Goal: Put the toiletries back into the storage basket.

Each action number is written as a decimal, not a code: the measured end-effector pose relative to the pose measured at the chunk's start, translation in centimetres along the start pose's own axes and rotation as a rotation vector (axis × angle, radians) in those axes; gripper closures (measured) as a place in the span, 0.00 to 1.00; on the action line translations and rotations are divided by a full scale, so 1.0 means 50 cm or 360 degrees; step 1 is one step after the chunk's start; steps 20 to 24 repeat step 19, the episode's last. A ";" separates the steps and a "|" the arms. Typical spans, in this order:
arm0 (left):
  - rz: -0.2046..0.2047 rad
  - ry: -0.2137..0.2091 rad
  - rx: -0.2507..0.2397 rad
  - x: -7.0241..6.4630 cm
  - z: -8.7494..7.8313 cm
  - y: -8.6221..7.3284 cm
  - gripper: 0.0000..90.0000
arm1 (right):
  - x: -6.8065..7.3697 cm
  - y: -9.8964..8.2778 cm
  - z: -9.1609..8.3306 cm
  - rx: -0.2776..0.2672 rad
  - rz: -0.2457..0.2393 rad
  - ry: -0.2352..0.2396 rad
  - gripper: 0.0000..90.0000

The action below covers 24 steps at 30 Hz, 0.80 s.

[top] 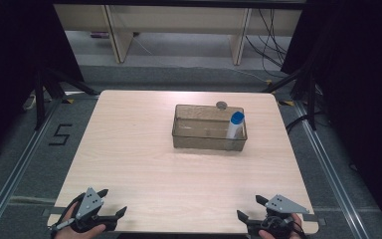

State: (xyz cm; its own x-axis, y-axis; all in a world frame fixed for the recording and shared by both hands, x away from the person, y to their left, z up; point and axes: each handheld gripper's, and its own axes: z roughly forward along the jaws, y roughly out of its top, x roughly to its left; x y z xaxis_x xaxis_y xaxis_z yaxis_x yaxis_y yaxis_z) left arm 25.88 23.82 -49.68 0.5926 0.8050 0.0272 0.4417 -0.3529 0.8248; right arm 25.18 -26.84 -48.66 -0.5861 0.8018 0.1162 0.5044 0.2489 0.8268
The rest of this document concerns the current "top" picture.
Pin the round grey table disc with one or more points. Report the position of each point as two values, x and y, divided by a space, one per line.
221 105

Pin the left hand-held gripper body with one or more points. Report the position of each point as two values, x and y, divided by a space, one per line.
89 203

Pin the white bottle with blue cap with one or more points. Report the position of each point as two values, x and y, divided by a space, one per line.
236 124

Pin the metal floor rail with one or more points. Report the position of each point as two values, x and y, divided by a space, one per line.
328 172
16 169

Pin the person's left hand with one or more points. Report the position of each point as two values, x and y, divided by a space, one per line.
78 234

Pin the yellow black floor tape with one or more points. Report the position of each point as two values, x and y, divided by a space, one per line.
286 103
68 101

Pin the beige wooden desk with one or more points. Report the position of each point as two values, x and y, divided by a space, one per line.
179 20

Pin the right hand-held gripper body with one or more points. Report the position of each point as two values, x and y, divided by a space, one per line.
283 205

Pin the person's right hand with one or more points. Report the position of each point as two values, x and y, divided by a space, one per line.
296 229

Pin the dark curtain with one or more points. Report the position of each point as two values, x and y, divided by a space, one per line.
361 83
13 66

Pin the clear brown plastic box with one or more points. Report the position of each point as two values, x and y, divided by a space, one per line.
202 139

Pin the black metal stand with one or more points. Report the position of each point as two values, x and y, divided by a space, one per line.
40 99
311 99

